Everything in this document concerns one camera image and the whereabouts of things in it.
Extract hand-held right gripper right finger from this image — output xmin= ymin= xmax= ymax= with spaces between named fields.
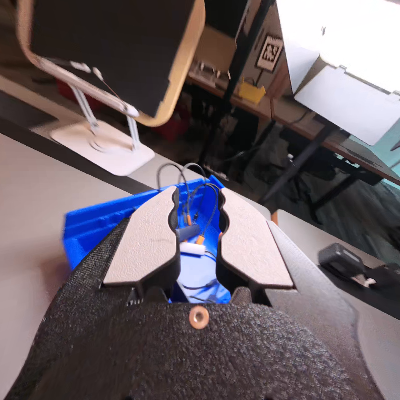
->
xmin=216 ymin=187 xmax=296 ymax=290

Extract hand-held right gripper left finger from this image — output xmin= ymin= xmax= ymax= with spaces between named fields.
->
xmin=102 ymin=185 xmax=181 ymax=288

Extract black cable orange plugs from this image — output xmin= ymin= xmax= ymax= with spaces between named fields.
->
xmin=187 ymin=184 xmax=220 ymax=246
xmin=156 ymin=162 xmax=207 ymax=226

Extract blue plastic bin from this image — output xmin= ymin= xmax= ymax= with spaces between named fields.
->
xmin=64 ymin=175 xmax=232 ymax=304

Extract dark grey usb adapter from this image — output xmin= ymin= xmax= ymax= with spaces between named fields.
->
xmin=176 ymin=225 xmax=201 ymax=241

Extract white usb adapter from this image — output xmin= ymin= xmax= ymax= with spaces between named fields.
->
xmin=179 ymin=243 xmax=207 ymax=256

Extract dark power adapter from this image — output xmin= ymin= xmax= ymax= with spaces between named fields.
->
xmin=317 ymin=242 xmax=400 ymax=290

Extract black light stand pole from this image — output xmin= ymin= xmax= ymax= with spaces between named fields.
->
xmin=259 ymin=125 xmax=332 ymax=204

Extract red storage crate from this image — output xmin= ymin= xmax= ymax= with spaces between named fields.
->
xmin=152 ymin=103 xmax=189 ymax=142

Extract small yellow bin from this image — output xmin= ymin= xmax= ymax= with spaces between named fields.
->
xmin=238 ymin=79 xmax=266 ymax=104

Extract studio light panel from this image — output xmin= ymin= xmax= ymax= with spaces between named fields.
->
xmin=276 ymin=0 xmax=400 ymax=146

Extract printed marker tag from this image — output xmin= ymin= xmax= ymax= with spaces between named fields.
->
xmin=254 ymin=34 xmax=284 ymax=73

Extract black faced wooden board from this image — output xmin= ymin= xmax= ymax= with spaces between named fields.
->
xmin=17 ymin=0 xmax=206 ymax=128

